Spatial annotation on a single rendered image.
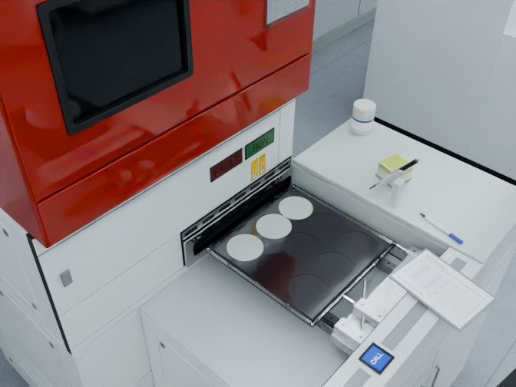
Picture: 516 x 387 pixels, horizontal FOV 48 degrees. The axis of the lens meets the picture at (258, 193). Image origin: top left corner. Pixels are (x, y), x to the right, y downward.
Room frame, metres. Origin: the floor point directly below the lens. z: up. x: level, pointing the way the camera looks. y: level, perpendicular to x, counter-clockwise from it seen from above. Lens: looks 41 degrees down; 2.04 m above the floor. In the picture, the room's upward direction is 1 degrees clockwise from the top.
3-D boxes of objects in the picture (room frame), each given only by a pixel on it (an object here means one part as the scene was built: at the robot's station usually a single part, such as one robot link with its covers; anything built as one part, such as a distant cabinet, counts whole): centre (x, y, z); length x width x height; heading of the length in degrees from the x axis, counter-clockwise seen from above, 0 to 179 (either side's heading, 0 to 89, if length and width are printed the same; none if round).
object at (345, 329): (0.81, -0.23, 0.89); 0.08 x 0.03 x 0.03; 48
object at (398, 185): (1.20, -0.36, 1.03); 0.06 x 0.04 x 0.13; 48
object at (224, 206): (1.22, 0.05, 0.96); 0.44 x 0.01 x 0.02; 138
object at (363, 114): (1.55, -0.33, 1.01); 0.07 x 0.07 x 0.10
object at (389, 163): (1.30, -0.39, 1.00); 0.07 x 0.07 x 0.07; 35
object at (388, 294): (0.93, -0.33, 0.87); 0.36 x 0.08 x 0.03; 138
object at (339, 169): (1.32, -0.45, 0.89); 0.62 x 0.35 x 0.14; 48
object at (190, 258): (1.22, 0.05, 0.89); 0.44 x 0.02 x 0.10; 138
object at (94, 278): (1.10, 0.18, 1.02); 0.82 x 0.03 x 0.40; 138
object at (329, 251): (1.09, -0.12, 0.90); 0.34 x 0.34 x 0.01; 48
